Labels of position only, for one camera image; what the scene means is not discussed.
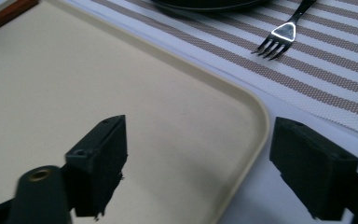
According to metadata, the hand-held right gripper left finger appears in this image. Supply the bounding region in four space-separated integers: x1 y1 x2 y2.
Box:
64 114 129 220

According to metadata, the beige tray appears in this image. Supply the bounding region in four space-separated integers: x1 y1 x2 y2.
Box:
0 0 270 224

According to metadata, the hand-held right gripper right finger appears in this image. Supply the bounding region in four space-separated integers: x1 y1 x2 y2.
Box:
268 116 358 222

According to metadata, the striped placemat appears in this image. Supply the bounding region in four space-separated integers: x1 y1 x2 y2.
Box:
89 0 358 142

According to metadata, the wooden-handled fork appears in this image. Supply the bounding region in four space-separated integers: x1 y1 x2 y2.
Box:
250 0 319 62

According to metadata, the black round plate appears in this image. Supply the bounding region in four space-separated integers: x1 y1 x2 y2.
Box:
150 0 272 12

